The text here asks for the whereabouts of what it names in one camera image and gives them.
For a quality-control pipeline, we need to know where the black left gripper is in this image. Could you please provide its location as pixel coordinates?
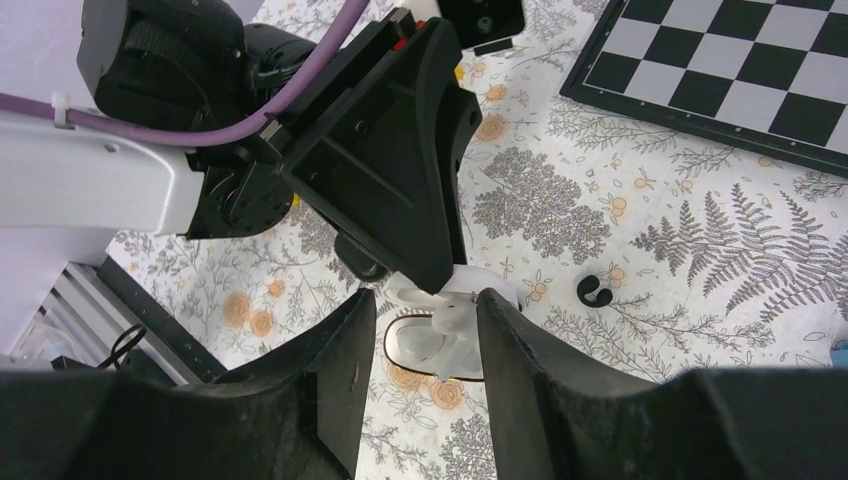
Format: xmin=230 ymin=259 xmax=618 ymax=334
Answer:
xmin=274 ymin=8 xmax=482 ymax=293

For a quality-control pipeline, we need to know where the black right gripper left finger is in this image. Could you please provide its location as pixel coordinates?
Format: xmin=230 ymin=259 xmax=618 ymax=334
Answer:
xmin=1 ymin=289 xmax=376 ymax=479

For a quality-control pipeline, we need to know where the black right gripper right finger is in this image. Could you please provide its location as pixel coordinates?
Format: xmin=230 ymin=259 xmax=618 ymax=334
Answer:
xmin=476 ymin=289 xmax=847 ymax=479

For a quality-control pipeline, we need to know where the white earbud charging case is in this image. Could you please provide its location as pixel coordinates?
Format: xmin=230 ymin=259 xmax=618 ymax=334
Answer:
xmin=383 ymin=265 xmax=520 ymax=382

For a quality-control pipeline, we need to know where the small white earbud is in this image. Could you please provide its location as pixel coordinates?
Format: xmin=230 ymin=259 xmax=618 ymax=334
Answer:
xmin=432 ymin=294 xmax=483 ymax=382

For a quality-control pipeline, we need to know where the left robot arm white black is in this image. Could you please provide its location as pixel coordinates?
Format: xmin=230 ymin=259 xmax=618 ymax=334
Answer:
xmin=1 ymin=1 xmax=482 ymax=294

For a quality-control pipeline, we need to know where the black oval earbud case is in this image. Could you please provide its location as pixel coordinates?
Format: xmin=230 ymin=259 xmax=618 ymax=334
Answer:
xmin=334 ymin=232 xmax=391 ymax=283

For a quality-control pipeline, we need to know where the floral patterned table mat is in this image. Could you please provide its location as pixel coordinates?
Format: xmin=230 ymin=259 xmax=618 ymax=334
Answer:
xmin=108 ymin=1 xmax=847 ymax=479

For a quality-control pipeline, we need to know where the blue grey block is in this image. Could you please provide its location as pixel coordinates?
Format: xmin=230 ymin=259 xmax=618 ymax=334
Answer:
xmin=830 ymin=339 xmax=848 ymax=369

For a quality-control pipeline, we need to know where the black white checkerboard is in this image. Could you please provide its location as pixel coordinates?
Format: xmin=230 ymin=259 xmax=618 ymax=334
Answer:
xmin=561 ymin=0 xmax=847 ymax=176

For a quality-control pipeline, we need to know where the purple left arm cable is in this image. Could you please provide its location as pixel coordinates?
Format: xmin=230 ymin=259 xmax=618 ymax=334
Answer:
xmin=0 ymin=0 xmax=372 ymax=148

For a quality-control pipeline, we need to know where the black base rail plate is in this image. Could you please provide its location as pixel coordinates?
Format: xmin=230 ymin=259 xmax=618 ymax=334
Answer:
xmin=13 ymin=254 xmax=230 ymax=386

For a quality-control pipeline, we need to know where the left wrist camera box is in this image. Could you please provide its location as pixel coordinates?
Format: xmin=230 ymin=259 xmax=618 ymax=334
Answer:
xmin=437 ymin=0 xmax=525 ymax=56

